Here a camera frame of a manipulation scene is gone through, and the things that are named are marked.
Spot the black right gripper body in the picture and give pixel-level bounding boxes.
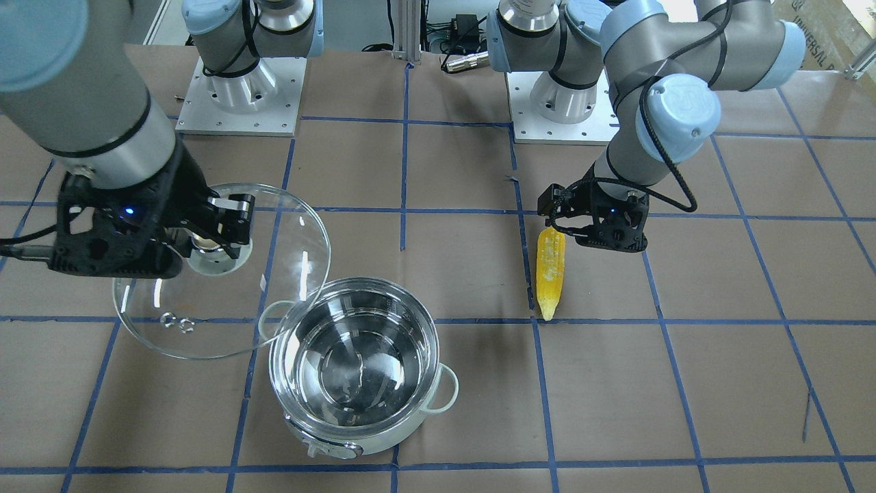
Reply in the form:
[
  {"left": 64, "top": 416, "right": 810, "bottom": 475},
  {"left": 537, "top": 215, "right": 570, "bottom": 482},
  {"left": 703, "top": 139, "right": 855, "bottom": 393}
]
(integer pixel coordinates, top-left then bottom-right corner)
[{"left": 157, "top": 147, "right": 220, "bottom": 255}]

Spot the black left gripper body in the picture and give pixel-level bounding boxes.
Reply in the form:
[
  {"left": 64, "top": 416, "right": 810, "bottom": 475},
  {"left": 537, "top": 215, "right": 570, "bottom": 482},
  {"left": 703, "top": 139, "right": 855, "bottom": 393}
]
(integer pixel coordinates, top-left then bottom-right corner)
[{"left": 582, "top": 181, "right": 647, "bottom": 227}]

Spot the yellow corn cob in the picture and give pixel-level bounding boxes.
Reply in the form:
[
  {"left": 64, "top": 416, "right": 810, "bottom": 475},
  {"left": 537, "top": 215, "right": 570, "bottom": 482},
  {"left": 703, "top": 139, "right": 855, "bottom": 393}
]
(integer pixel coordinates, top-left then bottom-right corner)
[{"left": 536, "top": 227, "right": 566, "bottom": 321}]

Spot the glass pot lid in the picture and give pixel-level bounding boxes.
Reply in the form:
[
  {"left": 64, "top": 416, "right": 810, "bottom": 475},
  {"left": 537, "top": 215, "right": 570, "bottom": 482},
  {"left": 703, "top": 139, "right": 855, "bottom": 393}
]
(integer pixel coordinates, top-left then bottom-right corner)
[{"left": 113, "top": 182, "right": 331, "bottom": 361}]

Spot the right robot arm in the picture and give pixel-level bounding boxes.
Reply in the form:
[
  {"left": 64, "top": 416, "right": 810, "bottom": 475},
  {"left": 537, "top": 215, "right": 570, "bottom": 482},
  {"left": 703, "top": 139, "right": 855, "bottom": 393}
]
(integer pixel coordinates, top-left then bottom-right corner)
[{"left": 2, "top": 1, "right": 256, "bottom": 278}]

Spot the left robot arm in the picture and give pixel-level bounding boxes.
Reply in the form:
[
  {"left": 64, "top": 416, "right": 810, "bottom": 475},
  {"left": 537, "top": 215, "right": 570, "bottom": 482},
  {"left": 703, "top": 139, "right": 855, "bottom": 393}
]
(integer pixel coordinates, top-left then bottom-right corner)
[{"left": 486, "top": 1, "right": 806, "bottom": 219}]

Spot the cardboard box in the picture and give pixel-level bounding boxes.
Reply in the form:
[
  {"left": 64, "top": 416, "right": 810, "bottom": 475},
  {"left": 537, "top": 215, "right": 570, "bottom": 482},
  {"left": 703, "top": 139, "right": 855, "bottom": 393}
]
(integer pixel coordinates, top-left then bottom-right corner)
[{"left": 772, "top": 1, "right": 875, "bottom": 71}]

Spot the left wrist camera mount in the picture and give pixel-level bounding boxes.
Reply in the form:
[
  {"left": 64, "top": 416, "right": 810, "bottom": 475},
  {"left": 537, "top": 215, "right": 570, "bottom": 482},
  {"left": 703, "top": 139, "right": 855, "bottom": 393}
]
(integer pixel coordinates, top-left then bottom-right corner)
[{"left": 575, "top": 194, "right": 649, "bottom": 253}]

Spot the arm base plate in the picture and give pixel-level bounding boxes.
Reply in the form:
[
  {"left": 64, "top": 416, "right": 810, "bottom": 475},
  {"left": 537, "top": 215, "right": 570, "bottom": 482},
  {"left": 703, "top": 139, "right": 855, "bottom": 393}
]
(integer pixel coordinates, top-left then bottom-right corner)
[
  {"left": 506, "top": 72, "right": 619, "bottom": 144},
  {"left": 176, "top": 58, "right": 308, "bottom": 138}
]

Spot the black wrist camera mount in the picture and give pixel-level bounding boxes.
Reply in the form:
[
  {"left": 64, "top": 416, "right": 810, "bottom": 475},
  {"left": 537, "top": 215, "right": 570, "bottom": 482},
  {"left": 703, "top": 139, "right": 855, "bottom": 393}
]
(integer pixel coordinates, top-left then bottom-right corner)
[{"left": 48, "top": 170, "right": 182, "bottom": 279}]

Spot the silver cable connector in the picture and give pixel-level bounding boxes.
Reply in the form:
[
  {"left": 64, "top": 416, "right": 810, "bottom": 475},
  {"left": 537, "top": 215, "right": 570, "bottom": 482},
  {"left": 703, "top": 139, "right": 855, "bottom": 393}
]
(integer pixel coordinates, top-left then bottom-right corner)
[{"left": 440, "top": 52, "right": 490, "bottom": 74}]

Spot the black cables bundle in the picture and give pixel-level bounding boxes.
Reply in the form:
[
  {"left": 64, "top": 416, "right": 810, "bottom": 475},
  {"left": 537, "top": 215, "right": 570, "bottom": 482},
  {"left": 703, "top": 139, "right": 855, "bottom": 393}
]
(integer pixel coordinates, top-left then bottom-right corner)
[{"left": 361, "top": 0, "right": 490, "bottom": 73}]

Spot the aluminium frame post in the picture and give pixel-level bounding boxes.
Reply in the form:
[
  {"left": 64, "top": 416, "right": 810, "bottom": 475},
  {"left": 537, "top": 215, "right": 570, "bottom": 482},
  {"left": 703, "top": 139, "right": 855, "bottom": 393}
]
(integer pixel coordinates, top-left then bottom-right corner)
[{"left": 390, "top": 1, "right": 426, "bottom": 65}]

